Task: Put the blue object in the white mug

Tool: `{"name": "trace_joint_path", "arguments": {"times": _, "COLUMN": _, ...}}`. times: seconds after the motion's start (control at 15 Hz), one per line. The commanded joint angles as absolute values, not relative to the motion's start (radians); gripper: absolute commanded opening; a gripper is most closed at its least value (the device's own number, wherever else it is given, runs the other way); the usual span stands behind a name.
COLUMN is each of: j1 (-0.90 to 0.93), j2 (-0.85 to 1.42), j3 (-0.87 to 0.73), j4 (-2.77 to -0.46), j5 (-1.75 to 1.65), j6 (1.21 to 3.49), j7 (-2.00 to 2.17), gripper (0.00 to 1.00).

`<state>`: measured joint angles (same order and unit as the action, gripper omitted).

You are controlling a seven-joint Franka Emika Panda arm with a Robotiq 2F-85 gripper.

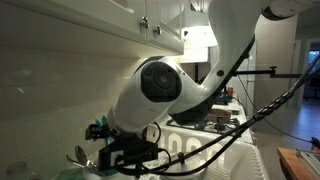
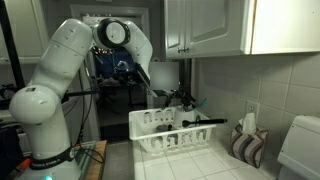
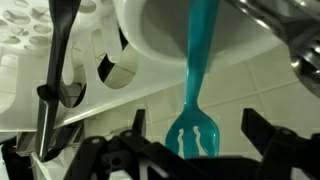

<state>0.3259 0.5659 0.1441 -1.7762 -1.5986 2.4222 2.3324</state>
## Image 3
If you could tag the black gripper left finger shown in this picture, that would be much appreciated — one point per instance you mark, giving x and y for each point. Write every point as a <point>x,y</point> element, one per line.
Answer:
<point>96,156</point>

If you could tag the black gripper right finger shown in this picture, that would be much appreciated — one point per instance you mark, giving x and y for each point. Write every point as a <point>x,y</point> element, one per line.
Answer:
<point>283,150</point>

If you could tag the blue plastic fork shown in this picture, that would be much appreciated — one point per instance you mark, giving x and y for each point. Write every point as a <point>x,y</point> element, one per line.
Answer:
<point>200,50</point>

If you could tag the white mug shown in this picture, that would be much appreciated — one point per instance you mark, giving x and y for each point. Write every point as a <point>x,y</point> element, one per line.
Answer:
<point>160,33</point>

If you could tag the white plastic dish rack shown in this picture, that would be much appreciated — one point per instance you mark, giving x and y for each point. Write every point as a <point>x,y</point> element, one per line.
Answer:
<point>150,83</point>

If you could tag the stainless steel utensil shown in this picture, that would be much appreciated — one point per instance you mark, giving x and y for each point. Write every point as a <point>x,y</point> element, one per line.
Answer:
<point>300,26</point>

